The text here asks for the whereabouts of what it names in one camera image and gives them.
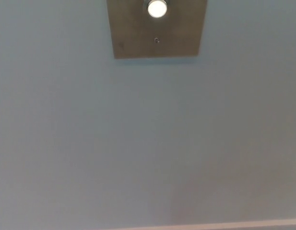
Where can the round white elevator button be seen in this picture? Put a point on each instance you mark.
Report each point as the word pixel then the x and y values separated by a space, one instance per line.
pixel 157 9

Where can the brushed metal elevator call panel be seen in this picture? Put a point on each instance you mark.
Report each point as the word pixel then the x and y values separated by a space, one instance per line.
pixel 133 36

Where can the small panel screw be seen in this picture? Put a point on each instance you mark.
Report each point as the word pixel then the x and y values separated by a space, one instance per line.
pixel 157 40

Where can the light blue baseboard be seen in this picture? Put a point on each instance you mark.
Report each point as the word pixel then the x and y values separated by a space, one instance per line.
pixel 258 223

